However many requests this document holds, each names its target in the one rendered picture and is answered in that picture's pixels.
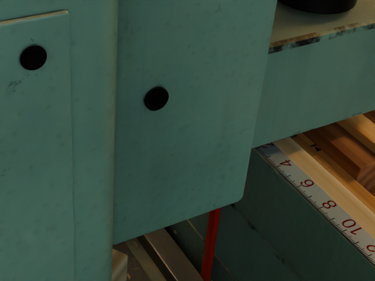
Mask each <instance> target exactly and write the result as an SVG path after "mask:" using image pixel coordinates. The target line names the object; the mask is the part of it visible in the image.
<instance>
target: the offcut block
mask: <svg viewBox="0 0 375 281"><path fill-rule="evenodd" d="M127 262H128V255H126V254H124V253H121V252H120V251H117V250H115V249H112V281H127Z"/></svg>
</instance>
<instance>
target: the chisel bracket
mask: <svg viewBox="0 0 375 281"><path fill-rule="evenodd" d="M373 110H375V0H357V2H356V5H355V6H354V7H353V8H352V9H351V10H348V11H346V12H343V13H337V14H315V13H308V12H303V11H299V10H297V9H293V8H291V7H288V6H286V5H284V4H283V3H281V2H279V1H278V0H277V5H276V11H275V17H274V22H273V27H272V33H271V40H270V46H269V50H268V56H267V62H266V68H265V74H264V78H263V84H262V91H261V97H260V101H259V107H258V113H257V119H256V126H255V129H254V136H253V142H252V148H255V147H259V146H262V145H264V144H267V143H271V142H274V141H278V140H280V139H284V138H287V137H290V136H293V135H296V134H300V133H303V132H306V131H309V130H312V129H315V128H319V127H322V126H325V125H328V124H331V123H335V122H338V121H341V120H344V119H348V118H351V117H354V116H356V115H360V114H363V113H366V112H370V111H373ZM252 148H251V149H252Z"/></svg>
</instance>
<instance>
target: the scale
mask: <svg viewBox="0 0 375 281"><path fill-rule="evenodd" d="M254 149H255V150H256V151H257V152H258V153H259V154H260V155H261V156H262V157H263V158H264V159H265V160H267V161H268V162H269V163H270V164H271V165H272V166H273V167H274V168H275V169H276V170H277V171H278V172H279V173H280V174H281V175H282V176H283V177H284V178H285V179H286V180H287V181H288V182H289V183H290V184H291V185H292V186H293V187H294V188H295V189H296V190H297V191H298V192H299V193H300V194H301V195H302V196H303V197H304V198H305V199H306V200H308V201H309V202H310V203H311V204H312V205H313V206H314V207H315V208H316V209H317V210H318V211H319V212H320V213H321V214H322V215H323V216H324V217H325V218H326V219H327V220H328V221H329V222H330V223H331V224H332V225H333V226H334V227H335V228H336V229H337V230H338V231H339V232H340V233H341V234H342V235H343V236H344V237H345V238H346V239H347V240H348V241H349V242H350V243H351V244H352V245H353V246H354V247H355V248H356V249H357V250H358V251H359V252H360V253H361V254H362V255H363V256H364V257H365V258H366V259H367V260H368V261H369V262H370V263H371V264H372V265H373V266H374V267H375V239H374V238H373V237H372V236H371V235H370V234H369V233H367V232H366V231H365V229H363V228H362V227H361V226H360V225H359V224H358V223H357V222H356V221H355V220H354V219H353V218H352V217H351V216H350V215H348V214H347V213H346V212H345V211H344V210H343V209H342V208H341V207H340V206H339V205H338V204H337V203H336V202H335V201H334V200H333V199H332V198H331V197H330V196H329V195H327V194H326V193H325V192H324V191H323V190H322V189H321V188H320V187H319V186H318V185H317V184H316V183H315V182H314V181H313V180H312V179H311V178H310V177H309V176H308V175H306V174H305V173H304V172H303V171H302V170H301V169H300V168H299V167H298V166H297V165H295V164H294V163H293V161H292V160H290V159H289V158H288V156H287V155H285V154H284V153H283V152H282V151H281V150H280V149H279V148H278V147H277V146H276V145H274V144H273V143H272V142H271V143H267V144H264V145H262V146H259V147H255V148H254Z"/></svg>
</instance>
